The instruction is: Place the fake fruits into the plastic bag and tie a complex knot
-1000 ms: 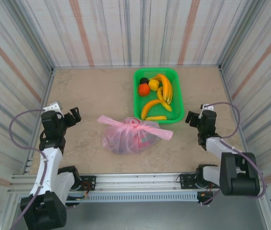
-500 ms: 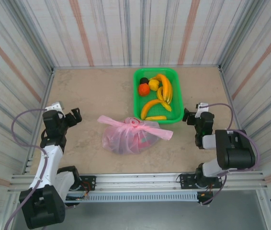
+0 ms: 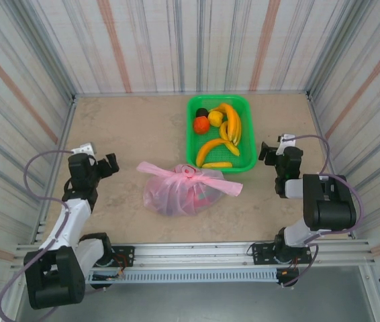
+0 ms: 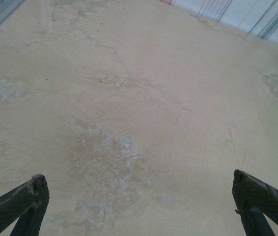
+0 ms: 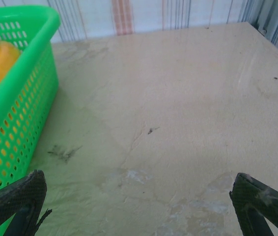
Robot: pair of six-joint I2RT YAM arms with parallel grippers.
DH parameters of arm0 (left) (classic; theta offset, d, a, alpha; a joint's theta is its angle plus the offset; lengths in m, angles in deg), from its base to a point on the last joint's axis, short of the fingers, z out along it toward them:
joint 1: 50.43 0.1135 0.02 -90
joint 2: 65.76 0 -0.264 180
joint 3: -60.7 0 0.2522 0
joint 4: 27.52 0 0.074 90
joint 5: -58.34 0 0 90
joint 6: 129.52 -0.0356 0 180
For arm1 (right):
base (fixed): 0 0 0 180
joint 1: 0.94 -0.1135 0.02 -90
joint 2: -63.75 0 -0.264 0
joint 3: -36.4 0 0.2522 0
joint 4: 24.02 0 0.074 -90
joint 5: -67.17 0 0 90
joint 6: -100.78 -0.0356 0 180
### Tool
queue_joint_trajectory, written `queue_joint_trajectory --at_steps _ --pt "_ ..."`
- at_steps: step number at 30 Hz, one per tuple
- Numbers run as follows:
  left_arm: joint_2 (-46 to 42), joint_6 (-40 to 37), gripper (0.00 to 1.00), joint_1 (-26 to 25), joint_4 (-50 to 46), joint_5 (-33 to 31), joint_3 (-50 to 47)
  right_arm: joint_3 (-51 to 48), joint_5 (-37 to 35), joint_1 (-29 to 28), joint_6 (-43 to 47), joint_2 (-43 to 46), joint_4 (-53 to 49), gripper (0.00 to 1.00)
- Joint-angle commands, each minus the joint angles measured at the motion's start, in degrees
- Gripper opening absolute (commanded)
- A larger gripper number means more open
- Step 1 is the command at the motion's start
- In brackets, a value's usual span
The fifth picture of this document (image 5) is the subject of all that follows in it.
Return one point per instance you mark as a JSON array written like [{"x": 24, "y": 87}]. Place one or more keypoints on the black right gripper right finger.
[{"x": 249, "y": 199}]

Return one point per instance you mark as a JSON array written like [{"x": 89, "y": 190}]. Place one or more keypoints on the green perforated plastic basket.
[{"x": 31, "y": 14}]

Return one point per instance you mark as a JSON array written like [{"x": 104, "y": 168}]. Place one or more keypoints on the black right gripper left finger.
[{"x": 18, "y": 196}]

